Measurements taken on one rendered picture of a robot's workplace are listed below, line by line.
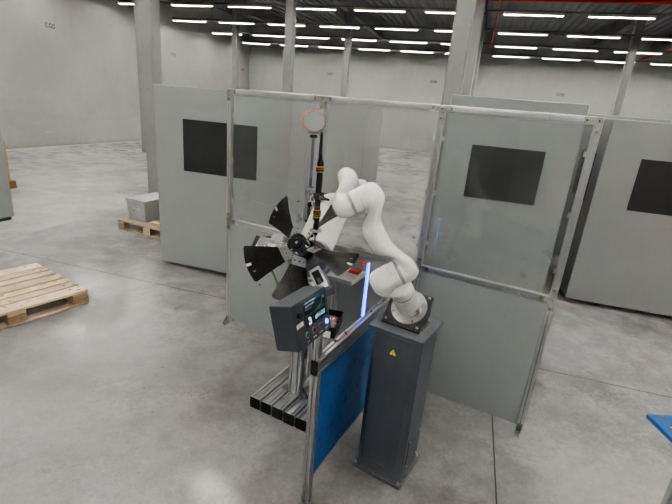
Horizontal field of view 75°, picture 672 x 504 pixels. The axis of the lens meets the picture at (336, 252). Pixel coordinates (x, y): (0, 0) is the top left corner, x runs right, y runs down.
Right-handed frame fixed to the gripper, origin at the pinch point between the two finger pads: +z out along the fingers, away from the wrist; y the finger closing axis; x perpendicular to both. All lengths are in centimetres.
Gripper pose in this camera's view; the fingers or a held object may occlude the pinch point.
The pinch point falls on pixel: (318, 195)
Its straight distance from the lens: 247.1
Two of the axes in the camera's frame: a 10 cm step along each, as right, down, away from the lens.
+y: 4.8, -2.4, 8.5
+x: 0.9, -9.4, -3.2
